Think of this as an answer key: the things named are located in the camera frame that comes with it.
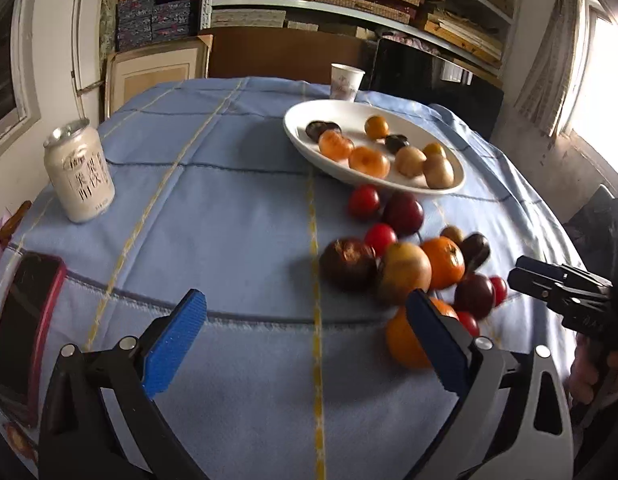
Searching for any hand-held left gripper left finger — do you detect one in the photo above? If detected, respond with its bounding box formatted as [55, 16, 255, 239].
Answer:
[39, 288, 210, 480]

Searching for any speckled orange persimmon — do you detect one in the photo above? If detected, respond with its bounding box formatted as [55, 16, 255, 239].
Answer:
[348, 146, 391, 179]

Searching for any beige curtain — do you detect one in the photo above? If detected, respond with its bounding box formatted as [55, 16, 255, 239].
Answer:
[514, 0, 590, 136]

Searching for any red cased smartphone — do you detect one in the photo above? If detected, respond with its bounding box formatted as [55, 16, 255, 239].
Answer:
[0, 253, 68, 428]

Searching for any large tan sapodilla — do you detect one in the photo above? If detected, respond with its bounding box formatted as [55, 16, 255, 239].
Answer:
[422, 154, 455, 190]

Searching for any dark red plum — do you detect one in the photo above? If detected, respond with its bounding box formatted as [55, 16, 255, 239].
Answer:
[453, 273, 496, 320]
[381, 191, 425, 237]

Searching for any orange mandarin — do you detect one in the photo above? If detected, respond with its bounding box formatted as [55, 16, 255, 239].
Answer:
[420, 236, 466, 291]
[385, 298, 460, 370]

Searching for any red key ring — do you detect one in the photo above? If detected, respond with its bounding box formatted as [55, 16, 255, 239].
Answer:
[1, 420, 37, 458]

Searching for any white oval plate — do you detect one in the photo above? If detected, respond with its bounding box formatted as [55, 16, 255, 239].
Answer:
[283, 99, 466, 196]

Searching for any stack of blue patterned boxes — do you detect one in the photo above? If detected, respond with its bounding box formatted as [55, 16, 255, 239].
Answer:
[115, 0, 200, 53]

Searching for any black jacket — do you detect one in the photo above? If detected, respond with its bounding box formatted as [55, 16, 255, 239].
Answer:
[564, 185, 618, 281]

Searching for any white plastic conduit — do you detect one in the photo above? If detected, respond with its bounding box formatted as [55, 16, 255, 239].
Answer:
[71, 0, 107, 121]

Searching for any dark purple mangosteen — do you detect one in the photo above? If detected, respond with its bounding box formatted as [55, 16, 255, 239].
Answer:
[459, 233, 491, 272]
[305, 120, 342, 143]
[384, 134, 411, 156]
[319, 237, 379, 292]

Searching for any light wooden framed panel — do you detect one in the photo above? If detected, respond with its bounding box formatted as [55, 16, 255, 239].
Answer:
[105, 35, 213, 118]

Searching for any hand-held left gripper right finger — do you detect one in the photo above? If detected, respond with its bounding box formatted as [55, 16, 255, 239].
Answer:
[405, 287, 575, 480]

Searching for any person's right hand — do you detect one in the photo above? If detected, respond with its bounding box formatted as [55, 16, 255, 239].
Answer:
[566, 332, 618, 406]

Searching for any white paper cup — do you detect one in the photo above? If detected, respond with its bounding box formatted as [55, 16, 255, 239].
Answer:
[330, 63, 366, 102]

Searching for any red tomato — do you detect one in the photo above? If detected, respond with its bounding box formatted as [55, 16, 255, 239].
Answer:
[455, 311, 481, 338]
[489, 276, 510, 307]
[364, 223, 398, 258]
[347, 184, 381, 221]

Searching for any black flat screen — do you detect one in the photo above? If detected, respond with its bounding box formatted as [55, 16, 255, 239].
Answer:
[369, 37, 505, 143]

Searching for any yellow orange tomato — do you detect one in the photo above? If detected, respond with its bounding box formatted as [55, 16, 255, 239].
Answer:
[364, 115, 390, 141]

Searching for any white beverage can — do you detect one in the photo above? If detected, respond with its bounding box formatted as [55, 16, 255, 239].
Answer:
[43, 120, 116, 224]

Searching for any green marbled panel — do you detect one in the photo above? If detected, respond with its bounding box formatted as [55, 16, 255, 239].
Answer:
[100, 0, 118, 53]

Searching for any white metal shelf rack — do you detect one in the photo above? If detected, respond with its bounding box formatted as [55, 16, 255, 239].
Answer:
[199, 0, 520, 76]

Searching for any striped orange persimmon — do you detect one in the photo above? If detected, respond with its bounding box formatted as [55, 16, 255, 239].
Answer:
[318, 130, 355, 162]

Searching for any brown wooden board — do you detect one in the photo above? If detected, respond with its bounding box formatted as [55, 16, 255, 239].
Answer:
[206, 27, 380, 83]

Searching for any white framed window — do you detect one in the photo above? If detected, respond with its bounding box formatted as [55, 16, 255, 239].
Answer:
[559, 0, 618, 186]
[0, 0, 42, 161]

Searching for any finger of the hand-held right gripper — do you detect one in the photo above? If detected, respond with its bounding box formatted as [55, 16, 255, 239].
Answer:
[516, 255, 613, 289]
[508, 267, 611, 312]

